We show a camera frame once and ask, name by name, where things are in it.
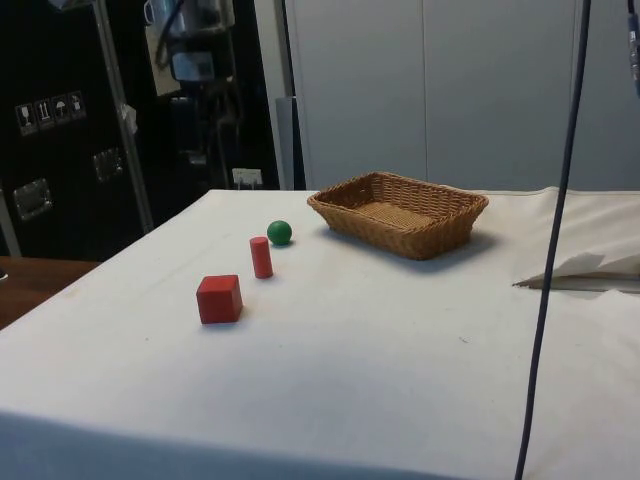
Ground red cylinder block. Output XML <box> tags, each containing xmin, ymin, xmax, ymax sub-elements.
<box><xmin>249</xmin><ymin>236</ymin><xmax>275</xmax><ymax>280</ymax></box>

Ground wicker basket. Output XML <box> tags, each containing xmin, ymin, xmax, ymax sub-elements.
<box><xmin>306</xmin><ymin>171</ymin><xmax>490</xmax><ymax>261</ymax></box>

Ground green ball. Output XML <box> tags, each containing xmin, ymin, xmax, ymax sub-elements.
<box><xmin>266</xmin><ymin>220</ymin><xmax>293</xmax><ymax>247</ymax></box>

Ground red cube block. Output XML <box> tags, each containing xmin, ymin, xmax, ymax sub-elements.
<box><xmin>195</xmin><ymin>274</ymin><xmax>244</xmax><ymax>326</ymax></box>

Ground pale lockers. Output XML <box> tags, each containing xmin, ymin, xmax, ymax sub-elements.
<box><xmin>253</xmin><ymin>0</ymin><xmax>640</xmax><ymax>193</ymax></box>

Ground black cabinet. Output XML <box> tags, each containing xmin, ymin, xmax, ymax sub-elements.
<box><xmin>0</xmin><ymin>0</ymin><xmax>281</xmax><ymax>263</ymax></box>

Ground black cable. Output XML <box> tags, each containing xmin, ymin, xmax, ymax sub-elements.
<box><xmin>514</xmin><ymin>0</ymin><xmax>588</xmax><ymax>480</ymax></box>

